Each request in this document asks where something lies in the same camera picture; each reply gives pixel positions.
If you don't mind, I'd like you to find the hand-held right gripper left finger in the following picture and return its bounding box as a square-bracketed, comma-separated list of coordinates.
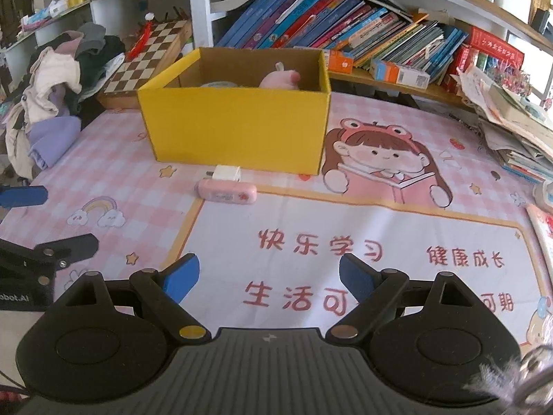
[47, 253, 212, 345]

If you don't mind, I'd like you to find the purple garment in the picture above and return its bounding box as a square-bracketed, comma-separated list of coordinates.
[28, 117, 83, 169]

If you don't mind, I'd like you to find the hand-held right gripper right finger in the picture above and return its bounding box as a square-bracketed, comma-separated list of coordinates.
[326, 253, 489, 347]

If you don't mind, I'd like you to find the stack of books and papers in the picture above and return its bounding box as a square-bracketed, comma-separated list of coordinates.
[449, 65, 553, 185]

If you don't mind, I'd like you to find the red plastic toy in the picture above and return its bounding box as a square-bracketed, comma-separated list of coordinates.
[127, 21, 153, 59]

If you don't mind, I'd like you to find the desktop with pink printed cover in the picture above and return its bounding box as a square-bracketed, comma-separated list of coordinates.
[0, 91, 553, 355]

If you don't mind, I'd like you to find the white power strip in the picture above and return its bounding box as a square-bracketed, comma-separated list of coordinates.
[533, 179, 553, 213]

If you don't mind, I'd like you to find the row of colourful books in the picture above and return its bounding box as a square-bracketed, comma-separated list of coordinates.
[214, 0, 470, 85]

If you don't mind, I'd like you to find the yellow cardboard box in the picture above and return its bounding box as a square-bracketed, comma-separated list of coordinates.
[137, 47, 333, 177]

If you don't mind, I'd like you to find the wooden chessboard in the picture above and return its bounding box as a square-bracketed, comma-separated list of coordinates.
[97, 19, 193, 109]

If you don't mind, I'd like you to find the grey garment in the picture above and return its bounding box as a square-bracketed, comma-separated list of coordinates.
[75, 22, 107, 55]

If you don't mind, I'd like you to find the black garment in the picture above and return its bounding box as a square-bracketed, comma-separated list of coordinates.
[75, 37, 127, 103]

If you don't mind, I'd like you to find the red box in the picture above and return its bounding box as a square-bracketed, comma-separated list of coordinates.
[469, 26, 526, 68]

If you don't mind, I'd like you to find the black device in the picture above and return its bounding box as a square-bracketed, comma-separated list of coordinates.
[532, 9, 552, 34]

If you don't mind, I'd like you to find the pink plush toy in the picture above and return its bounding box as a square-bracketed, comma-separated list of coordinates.
[259, 62, 302, 91]

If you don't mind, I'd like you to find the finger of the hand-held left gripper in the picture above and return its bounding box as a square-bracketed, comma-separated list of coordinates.
[0, 184, 48, 209]
[0, 233, 100, 271]

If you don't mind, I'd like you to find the small white plug charger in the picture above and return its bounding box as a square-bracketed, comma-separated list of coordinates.
[204, 165, 243, 183]

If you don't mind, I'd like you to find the pink oblong case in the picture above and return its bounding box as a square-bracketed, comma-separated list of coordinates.
[197, 179, 259, 205]

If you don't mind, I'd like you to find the grey fluffy keychain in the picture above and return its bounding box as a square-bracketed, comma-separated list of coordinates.
[464, 346, 553, 415]

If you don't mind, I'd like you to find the small orange box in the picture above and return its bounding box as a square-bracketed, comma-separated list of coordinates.
[326, 49, 356, 74]

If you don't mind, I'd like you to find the black cable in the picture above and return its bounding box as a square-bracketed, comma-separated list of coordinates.
[0, 371, 32, 399]

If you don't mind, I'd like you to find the red and white booklet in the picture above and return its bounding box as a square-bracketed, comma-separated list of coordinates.
[526, 203, 553, 265]

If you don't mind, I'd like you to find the pile of clothes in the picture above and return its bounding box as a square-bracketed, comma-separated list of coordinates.
[4, 47, 83, 181]

